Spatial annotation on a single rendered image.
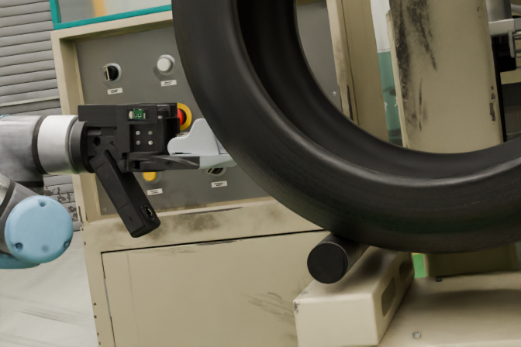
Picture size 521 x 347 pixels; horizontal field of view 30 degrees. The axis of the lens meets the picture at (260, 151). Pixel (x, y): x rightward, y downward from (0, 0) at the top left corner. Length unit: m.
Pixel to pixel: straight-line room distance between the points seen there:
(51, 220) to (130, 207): 0.13
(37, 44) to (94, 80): 8.48
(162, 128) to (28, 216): 0.19
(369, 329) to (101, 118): 0.42
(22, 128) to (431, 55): 0.57
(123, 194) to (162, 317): 0.68
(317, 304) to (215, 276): 0.74
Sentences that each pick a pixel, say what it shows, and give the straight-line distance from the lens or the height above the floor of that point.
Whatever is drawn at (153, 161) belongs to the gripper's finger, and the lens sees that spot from 1.16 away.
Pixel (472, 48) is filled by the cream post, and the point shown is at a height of 1.11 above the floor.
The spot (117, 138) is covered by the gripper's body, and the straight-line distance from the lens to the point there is 1.18.
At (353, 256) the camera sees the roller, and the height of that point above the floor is 0.90.
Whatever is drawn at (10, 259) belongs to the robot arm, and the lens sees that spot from 1.25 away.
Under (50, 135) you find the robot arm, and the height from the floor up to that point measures 1.08.
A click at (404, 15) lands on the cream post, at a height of 1.17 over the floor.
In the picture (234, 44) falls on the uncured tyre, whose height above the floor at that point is 1.15.
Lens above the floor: 1.08
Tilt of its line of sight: 3 degrees down
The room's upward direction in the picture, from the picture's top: 8 degrees counter-clockwise
